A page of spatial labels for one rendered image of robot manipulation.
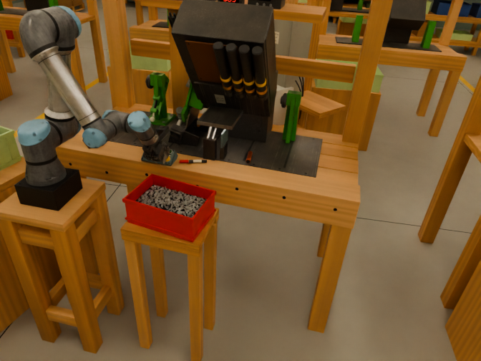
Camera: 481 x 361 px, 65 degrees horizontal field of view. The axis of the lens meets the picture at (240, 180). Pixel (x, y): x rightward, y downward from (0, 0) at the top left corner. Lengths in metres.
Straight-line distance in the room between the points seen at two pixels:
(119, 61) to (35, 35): 1.03
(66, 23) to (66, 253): 0.88
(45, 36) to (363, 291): 2.14
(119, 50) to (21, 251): 1.22
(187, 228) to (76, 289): 0.63
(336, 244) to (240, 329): 0.76
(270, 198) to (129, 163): 0.69
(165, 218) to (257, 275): 1.13
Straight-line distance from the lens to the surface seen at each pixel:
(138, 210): 1.57
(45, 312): 2.18
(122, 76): 2.46
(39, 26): 1.48
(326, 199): 1.69
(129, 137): 2.09
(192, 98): 1.88
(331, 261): 1.91
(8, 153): 2.22
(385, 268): 2.79
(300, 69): 2.18
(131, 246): 1.67
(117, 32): 2.40
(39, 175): 1.69
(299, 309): 2.38
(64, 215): 1.67
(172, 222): 1.51
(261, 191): 1.71
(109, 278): 2.15
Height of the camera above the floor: 1.82
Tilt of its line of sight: 33 degrees down
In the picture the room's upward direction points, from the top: 3 degrees clockwise
